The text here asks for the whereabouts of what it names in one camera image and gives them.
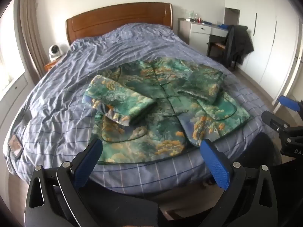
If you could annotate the bed with blue plaid sheet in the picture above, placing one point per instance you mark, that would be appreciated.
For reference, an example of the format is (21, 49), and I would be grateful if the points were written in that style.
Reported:
(106, 52)

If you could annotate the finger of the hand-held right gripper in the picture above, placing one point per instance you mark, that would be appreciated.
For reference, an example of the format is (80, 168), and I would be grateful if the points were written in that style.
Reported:
(272, 120)
(291, 104)

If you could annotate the chair with dark jacket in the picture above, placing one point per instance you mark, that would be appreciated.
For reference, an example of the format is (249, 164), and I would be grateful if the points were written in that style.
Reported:
(236, 45)

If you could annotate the white desk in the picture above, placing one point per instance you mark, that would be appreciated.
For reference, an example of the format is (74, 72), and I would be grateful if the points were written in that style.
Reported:
(198, 35)

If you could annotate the green bottle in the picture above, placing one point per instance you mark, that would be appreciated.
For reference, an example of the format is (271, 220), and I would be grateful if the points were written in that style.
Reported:
(191, 15)

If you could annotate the smartphone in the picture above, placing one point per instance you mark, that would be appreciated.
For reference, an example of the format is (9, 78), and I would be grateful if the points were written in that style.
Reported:
(15, 146)

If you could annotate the green printed jacket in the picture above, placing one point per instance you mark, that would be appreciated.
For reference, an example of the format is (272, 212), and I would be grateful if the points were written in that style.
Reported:
(153, 123)

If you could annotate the person's dark clothing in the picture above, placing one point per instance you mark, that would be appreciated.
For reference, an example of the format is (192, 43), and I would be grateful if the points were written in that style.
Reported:
(262, 151)

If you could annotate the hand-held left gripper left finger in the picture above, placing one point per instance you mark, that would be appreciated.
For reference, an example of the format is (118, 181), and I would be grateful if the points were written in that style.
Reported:
(87, 160)

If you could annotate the clear spray bottle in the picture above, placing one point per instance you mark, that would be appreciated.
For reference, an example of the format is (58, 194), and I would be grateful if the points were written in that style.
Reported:
(196, 17)

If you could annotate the white desk fan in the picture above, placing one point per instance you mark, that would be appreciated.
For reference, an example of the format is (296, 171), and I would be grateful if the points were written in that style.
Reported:
(55, 50)

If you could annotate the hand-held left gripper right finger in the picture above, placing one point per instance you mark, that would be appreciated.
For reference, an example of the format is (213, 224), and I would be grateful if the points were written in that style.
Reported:
(215, 165)

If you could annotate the wooden chair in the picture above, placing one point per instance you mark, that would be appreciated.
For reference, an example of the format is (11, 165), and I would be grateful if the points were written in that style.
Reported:
(216, 46)

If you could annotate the wooden nightstand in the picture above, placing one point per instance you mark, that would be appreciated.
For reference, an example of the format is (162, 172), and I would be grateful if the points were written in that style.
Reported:
(50, 65)

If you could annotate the white wardrobe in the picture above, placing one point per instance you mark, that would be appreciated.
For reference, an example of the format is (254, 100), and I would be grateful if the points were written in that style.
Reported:
(265, 40)

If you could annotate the white window cabinet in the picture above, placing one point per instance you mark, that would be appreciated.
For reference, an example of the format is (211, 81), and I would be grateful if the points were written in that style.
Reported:
(11, 94)

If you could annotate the window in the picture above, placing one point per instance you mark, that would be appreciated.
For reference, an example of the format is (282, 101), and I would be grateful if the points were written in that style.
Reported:
(6, 56)

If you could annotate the blue cloth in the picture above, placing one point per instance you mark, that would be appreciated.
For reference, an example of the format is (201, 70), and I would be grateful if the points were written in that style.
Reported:
(223, 26)

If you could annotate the brown curtain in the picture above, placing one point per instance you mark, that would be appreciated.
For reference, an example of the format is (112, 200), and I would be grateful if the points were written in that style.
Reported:
(30, 40)

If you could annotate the wooden headboard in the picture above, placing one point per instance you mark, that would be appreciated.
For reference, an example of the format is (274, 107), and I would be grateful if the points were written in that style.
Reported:
(118, 16)

